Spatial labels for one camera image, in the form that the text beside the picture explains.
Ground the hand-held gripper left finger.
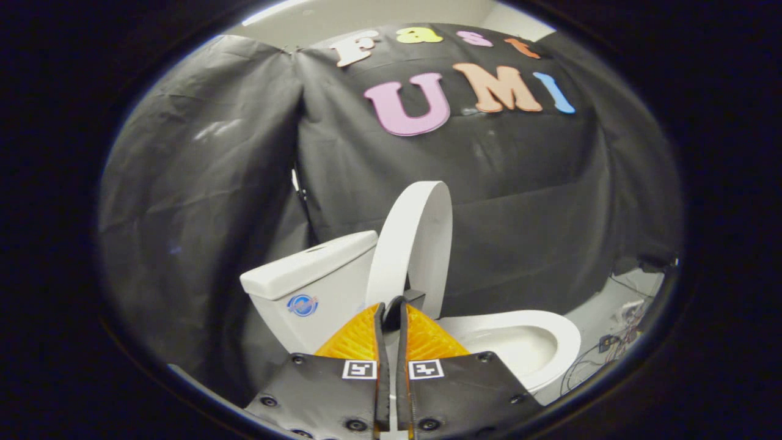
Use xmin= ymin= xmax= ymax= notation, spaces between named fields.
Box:
xmin=244 ymin=302 xmax=390 ymax=440

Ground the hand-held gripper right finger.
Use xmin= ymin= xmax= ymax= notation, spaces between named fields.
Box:
xmin=396 ymin=301 xmax=544 ymax=440

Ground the black lid handle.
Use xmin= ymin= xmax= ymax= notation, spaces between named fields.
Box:
xmin=384 ymin=290 xmax=426 ymax=318

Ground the white toilet lid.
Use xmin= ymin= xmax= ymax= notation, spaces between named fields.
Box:
xmin=365 ymin=181 xmax=453 ymax=321

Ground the white toilet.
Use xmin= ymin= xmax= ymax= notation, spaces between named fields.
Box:
xmin=240 ymin=230 xmax=582 ymax=407

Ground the black backdrop cloth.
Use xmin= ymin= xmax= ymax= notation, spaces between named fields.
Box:
xmin=98 ymin=23 xmax=684 ymax=404

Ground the tangle of thin floor cables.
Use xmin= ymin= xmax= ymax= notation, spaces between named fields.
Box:
xmin=559 ymin=275 xmax=651 ymax=398

